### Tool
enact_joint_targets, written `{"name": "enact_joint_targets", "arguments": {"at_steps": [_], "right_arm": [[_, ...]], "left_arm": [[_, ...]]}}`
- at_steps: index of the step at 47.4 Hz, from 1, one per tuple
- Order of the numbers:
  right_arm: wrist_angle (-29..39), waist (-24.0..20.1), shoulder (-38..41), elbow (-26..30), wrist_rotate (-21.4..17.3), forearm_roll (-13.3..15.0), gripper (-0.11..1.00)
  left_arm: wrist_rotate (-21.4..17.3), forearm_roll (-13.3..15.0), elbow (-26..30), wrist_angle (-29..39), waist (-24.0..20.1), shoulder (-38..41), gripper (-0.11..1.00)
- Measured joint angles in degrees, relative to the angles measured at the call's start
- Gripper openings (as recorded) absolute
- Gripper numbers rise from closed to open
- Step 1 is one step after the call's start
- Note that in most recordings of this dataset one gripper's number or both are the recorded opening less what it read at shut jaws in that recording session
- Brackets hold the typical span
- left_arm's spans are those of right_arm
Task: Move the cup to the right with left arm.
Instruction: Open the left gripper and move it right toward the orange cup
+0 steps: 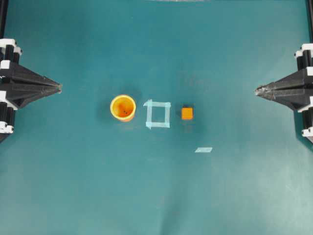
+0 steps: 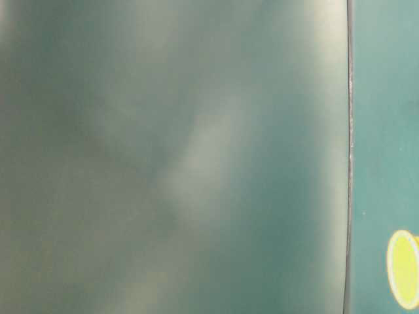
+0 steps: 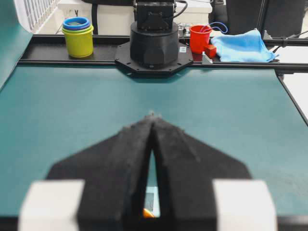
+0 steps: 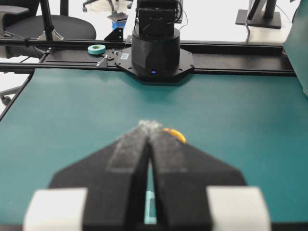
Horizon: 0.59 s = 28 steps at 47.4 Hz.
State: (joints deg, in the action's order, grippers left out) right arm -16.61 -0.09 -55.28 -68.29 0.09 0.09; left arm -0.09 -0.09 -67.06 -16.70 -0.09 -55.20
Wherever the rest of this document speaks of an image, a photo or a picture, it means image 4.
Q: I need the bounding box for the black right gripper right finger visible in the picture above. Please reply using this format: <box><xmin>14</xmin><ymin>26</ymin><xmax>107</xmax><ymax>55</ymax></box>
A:
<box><xmin>148</xmin><ymin>121</ymin><xmax>271</xmax><ymax>231</ymax></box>

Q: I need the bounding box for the black aluminium frame rail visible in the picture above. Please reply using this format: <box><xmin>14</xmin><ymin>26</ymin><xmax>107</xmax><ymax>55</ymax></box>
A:
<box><xmin>0</xmin><ymin>38</ymin><xmax>296</xmax><ymax>77</ymax></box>

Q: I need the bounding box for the orange plastic cup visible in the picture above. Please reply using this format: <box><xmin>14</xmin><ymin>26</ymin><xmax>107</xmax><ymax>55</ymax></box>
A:
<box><xmin>162</xmin><ymin>128</ymin><xmax>186</xmax><ymax>143</ymax></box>

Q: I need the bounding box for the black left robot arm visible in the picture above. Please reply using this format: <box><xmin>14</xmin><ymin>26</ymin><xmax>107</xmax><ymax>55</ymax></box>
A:
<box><xmin>116</xmin><ymin>0</ymin><xmax>194</xmax><ymax>82</ymax></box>

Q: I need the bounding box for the black office chair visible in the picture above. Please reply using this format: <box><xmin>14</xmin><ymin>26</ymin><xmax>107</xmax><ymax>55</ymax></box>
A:
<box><xmin>0</xmin><ymin>5</ymin><xmax>97</xmax><ymax>58</ymax></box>

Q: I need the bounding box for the teal tape roll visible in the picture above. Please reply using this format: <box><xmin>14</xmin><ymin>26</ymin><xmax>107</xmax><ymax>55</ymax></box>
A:
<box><xmin>88</xmin><ymin>44</ymin><xmax>106</xmax><ymax>55</ymax></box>

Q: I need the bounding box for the black monitor stand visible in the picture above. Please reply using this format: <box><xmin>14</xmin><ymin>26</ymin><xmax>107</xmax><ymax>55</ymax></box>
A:
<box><xmin>235</xmin><ymin>0</ymin><xmax>282</xmax><ymax>29</ymax></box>

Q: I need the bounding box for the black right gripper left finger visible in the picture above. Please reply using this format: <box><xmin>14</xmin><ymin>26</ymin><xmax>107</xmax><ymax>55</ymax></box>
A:
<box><xmin>23</xmin><ymin>121</ymin><xmax>151</xmax><ymax>231</ymax></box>

